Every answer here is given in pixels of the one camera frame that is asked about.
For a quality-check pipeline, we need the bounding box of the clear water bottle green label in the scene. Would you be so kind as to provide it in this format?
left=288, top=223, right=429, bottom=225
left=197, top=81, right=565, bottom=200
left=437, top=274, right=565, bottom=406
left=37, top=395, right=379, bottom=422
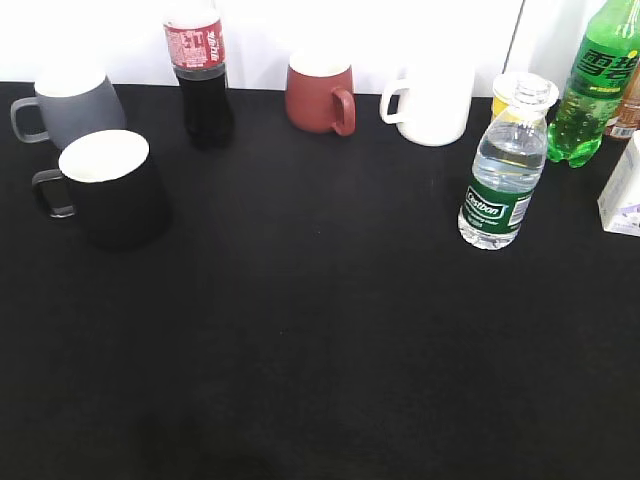
left=458, top=74, right=551, bottom=250

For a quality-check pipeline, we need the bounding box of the black ceramic mug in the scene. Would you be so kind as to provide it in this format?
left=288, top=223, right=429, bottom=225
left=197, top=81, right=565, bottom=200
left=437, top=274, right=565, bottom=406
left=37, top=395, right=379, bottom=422
left=31, top=129, right=172, bottom=250

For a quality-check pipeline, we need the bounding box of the yellow cup white lid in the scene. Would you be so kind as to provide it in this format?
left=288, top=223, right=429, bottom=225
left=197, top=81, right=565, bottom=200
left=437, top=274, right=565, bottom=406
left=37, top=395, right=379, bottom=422
left=491, top=72, right=559, bottom=120

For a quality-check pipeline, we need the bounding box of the red ceramic mug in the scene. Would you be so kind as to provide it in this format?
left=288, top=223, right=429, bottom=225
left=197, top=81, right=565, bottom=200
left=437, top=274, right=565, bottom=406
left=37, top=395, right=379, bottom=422
left=285, top=49, right=356, bottom=136

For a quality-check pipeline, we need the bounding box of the white ceramic mug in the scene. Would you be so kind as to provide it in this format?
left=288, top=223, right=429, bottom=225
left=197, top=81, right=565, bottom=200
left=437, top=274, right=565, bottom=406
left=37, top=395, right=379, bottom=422
left=379, top=63, right=475, bottom=147

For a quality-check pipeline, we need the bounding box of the cola bottle red label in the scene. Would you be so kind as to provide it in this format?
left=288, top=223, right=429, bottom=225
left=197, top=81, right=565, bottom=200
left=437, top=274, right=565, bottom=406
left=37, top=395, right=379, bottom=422
left=163, top=1, right=235, bottom=150

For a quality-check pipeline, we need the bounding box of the grey ceramic mug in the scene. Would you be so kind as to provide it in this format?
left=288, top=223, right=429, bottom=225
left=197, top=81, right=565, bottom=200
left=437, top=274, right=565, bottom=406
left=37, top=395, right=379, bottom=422
left=10, top=66, right=127, bottom=150

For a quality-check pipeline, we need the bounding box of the white purple milk carton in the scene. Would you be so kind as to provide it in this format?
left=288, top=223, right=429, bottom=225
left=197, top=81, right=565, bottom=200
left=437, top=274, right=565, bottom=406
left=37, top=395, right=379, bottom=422
left=597, top=131, right=640, bottom=237

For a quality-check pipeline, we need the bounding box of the brown tea bottle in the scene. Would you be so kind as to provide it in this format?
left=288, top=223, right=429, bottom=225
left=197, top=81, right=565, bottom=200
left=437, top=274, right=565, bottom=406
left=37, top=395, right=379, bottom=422
left=604, top=68, right=639, bottom=140

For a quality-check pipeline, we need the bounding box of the green soda bottle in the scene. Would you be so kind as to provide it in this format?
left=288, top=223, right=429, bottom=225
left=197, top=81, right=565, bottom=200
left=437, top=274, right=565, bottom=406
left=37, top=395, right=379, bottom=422
left=547, top=0, right=639, bottom=168

